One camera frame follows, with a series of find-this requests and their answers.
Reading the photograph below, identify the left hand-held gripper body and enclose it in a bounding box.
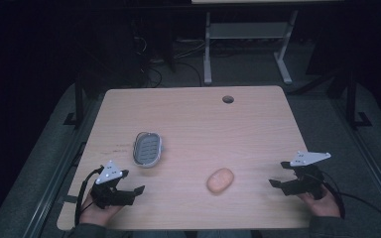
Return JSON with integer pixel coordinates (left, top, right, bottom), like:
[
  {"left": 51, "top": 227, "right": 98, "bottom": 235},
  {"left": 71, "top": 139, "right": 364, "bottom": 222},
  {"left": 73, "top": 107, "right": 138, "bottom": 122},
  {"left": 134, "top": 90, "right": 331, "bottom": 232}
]
[{"left": 90, "top": 160, "right": 136, "bottom": 210}]

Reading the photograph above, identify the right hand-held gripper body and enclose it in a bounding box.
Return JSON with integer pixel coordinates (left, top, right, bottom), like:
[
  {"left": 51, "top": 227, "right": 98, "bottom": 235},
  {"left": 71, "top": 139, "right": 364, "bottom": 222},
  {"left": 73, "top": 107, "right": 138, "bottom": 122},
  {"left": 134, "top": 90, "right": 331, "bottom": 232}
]
[{"left": 289, "top": 151, "right": 332, "bottom": 201}]

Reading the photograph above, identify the grey soap dish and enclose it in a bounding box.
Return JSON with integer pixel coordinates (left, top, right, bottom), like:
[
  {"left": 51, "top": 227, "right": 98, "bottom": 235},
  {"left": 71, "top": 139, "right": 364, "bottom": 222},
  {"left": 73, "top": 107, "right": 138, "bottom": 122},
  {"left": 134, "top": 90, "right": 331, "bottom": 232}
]
[{"left": 132, "top": 131, "right": 165, "bottom": 169}]

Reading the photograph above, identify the person's right hand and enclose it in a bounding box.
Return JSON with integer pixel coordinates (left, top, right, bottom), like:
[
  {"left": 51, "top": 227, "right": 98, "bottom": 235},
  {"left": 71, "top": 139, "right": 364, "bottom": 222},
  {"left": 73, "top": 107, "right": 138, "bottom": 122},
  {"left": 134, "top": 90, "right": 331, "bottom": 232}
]
[{"left": 297, "top": 185, "right": 342, "bottom": 219}]

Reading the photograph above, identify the person's left hand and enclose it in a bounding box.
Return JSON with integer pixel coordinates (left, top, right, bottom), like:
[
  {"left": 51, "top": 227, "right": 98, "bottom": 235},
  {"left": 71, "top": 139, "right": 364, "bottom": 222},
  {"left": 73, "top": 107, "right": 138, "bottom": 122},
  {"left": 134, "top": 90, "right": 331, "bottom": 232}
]
[{"left": 78, "top": 192, "right": 124, "bottom": 228}]

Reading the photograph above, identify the black metal stand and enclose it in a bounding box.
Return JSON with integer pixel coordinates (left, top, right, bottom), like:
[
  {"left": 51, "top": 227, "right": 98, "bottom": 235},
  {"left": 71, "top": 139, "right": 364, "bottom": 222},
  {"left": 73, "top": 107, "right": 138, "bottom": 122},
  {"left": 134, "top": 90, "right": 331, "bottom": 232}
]
[
  {"left": 343, "top": 68, "right": 374, "bottom": 131},
  {"left": 63, "top": 70, "right": 87, "bottom": 129}
]

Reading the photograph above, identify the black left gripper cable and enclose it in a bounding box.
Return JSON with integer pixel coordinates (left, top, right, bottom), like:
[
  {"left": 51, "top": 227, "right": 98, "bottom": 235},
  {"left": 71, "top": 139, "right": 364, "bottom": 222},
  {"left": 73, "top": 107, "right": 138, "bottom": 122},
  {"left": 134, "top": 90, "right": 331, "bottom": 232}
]
[{"left": 74, "top": 166, "right": 104, "bottom": 227}]

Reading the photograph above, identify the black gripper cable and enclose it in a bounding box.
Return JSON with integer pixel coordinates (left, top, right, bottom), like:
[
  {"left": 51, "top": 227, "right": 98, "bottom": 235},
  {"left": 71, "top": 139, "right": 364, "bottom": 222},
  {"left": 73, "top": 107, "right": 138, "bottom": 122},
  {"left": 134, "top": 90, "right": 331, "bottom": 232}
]
[
  {"left": 74, "top": 166, "right": 104, "bottom": 227},
  {"left": 319, "top": 171, "right": 381, "bottom": 230}
]

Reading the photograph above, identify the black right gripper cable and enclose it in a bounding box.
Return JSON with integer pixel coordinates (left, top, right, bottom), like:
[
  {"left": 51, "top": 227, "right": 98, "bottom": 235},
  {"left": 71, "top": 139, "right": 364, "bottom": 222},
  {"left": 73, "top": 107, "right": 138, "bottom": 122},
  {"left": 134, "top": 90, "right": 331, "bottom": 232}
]
[{"left": 319, "top": 171, "right": 381, "bottom": 230}]

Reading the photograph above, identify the aluminium rail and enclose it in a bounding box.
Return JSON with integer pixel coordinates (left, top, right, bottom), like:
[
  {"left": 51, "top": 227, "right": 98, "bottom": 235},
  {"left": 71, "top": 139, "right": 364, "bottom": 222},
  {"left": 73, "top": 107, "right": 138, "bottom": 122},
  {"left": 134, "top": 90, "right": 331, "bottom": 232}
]
[
  {"left": 21, "top": 98, "right": 104, "bottom": 238},
  {"left": 329, "top": 97, "right": 381, "bottom": 220}
]

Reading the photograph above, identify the tangle of floor cables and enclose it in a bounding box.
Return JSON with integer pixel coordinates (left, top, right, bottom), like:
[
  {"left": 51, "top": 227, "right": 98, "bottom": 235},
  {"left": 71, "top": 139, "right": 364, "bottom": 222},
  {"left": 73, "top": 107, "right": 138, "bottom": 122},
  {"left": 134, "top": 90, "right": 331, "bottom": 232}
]
[{"left": 132, "top": 34, "right": 203, "bottom": 88}]

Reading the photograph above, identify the white metal table frame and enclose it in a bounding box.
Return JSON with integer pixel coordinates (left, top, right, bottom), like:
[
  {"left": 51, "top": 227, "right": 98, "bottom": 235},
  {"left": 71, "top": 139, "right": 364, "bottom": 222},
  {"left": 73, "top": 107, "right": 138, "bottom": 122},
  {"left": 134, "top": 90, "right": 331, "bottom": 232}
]
[{"left": 202, "top": 9, "right": 300, "bottom": 86}]

